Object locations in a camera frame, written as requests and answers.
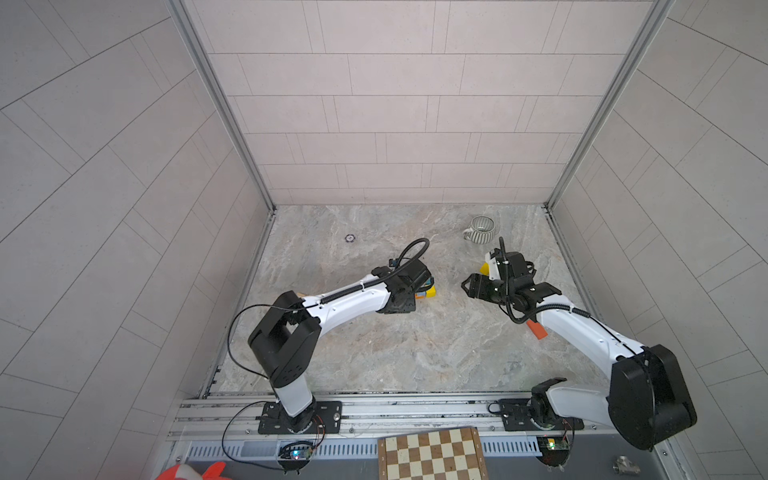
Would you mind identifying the right circuit board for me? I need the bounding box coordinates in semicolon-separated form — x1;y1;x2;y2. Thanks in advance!
536;437;571;469

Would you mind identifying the aluminium corner post right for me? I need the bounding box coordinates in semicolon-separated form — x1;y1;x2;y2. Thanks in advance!
544;0;675;212

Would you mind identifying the left circuit board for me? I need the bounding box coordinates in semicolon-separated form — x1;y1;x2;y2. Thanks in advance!
278;441;316;462

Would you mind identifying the aluminium corner post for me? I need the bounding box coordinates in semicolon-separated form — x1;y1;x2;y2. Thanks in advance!
544;0;675;212
167;0;277;217

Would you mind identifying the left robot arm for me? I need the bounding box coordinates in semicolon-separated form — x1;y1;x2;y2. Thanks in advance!
248;259;434;434

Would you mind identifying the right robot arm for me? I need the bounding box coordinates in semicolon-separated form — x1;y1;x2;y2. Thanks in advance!
461;248;698;450

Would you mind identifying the metal clamp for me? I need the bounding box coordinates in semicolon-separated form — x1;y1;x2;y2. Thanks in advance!
613;455;642;476

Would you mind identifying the circuit board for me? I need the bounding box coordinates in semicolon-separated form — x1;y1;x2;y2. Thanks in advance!
536;437;571;469
278;441;316;462

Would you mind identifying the striped ceramic mug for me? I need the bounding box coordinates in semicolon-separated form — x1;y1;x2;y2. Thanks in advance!
463;215;497;245

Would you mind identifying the red wooden block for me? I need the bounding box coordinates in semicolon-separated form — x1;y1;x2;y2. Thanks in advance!
526;320;548;340

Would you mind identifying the red white object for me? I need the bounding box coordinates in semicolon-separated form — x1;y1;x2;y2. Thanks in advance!
156;462;230;480

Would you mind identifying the aluminium corner post left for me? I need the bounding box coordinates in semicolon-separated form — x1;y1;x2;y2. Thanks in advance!
167;0;277;217

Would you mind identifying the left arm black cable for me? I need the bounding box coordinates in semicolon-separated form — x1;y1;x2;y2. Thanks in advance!
220;237;432;472

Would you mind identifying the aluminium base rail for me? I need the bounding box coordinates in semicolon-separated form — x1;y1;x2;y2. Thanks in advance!
161;391;679;480

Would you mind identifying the checkered chess board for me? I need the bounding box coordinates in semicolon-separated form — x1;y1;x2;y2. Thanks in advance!
377;427;489;480

